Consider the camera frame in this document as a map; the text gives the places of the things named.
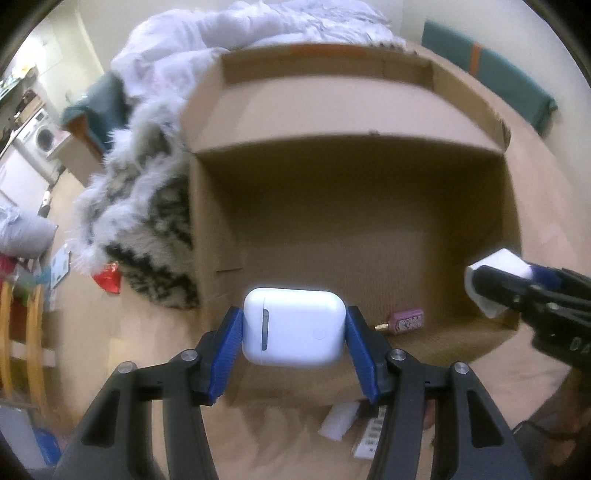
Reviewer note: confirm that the light blue booklet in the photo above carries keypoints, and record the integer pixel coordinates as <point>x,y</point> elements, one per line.
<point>60,267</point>

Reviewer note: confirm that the teal cushion with orange stripe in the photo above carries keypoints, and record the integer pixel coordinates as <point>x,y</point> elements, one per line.
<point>508,78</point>

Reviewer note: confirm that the white kitchen cabinet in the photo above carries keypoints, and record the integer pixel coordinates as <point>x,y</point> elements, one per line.
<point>18,175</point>

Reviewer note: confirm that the small pink bottle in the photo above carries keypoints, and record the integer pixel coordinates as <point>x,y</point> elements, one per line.
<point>406,321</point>

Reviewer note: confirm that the white earbuds case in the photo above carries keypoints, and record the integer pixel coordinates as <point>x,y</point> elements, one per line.
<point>295,327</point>

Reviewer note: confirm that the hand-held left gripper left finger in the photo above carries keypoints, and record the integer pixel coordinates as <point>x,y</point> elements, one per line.
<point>227,353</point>

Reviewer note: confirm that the blue plastic item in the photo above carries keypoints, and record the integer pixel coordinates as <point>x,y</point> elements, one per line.
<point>46,447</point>

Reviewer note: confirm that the grey pillow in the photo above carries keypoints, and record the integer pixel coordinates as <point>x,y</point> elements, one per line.
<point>23,233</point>

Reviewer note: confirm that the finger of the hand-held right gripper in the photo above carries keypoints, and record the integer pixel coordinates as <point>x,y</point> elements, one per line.
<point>549,277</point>
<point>503,288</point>

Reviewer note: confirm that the white washing machine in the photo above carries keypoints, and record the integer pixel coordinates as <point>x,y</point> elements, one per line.
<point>41,136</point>

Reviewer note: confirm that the yellow wooden chair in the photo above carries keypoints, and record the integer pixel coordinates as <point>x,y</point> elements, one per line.
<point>33,332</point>

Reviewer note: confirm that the small white box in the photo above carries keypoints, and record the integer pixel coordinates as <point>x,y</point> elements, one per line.
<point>339,421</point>

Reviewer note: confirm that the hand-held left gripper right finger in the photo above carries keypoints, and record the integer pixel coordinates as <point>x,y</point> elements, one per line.
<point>362,357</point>

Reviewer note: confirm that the white crumpled duvet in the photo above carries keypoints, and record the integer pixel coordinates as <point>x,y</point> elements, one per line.
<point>240,41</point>

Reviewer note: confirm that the red foil packet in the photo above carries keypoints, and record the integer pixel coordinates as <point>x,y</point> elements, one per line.
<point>107,278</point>

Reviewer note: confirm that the white foam block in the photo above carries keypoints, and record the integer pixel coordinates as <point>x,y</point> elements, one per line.
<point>505,261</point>

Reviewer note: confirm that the large cardboard box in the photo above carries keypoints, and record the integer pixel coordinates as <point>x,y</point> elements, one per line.
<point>351,194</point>

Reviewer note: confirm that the person's right forearm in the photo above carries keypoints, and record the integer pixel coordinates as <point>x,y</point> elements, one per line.
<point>575,406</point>

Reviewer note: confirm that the furry black and white blanket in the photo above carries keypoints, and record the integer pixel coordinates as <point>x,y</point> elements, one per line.
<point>143,212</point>

